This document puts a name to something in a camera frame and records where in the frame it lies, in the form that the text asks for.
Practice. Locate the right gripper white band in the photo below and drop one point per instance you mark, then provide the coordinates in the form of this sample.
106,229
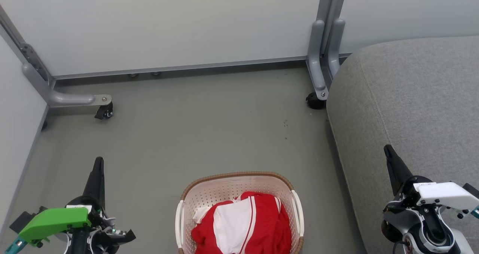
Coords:
445,194

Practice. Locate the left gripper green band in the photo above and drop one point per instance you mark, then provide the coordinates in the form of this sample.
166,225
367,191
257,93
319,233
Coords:
56,220

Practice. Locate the red and white jersey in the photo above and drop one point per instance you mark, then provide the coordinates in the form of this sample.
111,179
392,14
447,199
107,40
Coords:
258,224

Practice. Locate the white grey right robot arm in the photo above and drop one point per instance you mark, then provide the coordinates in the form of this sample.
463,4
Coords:
423,231

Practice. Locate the grey fabric sofa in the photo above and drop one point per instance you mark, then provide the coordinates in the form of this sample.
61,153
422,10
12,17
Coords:
411,108

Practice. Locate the black caster wheel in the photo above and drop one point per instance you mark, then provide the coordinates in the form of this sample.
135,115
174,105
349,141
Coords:
315,101
104,112

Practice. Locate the grey curved partition leg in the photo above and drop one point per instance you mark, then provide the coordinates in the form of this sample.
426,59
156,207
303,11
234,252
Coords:
63,97

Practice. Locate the white perforated laundry basket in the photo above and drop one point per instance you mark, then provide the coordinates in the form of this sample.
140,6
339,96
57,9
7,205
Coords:
224,186

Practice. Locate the grey upright partition foot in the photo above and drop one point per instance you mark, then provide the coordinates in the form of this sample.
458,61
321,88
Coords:
315,59
334,48

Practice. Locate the grey partition bottom rail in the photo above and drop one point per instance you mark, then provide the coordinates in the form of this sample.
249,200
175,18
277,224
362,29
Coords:
187,67

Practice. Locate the grey slanted partition post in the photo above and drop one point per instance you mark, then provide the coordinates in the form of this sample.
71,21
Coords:
26,50

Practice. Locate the grey vertical partition post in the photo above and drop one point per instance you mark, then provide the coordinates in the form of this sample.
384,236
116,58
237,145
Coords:
331,3

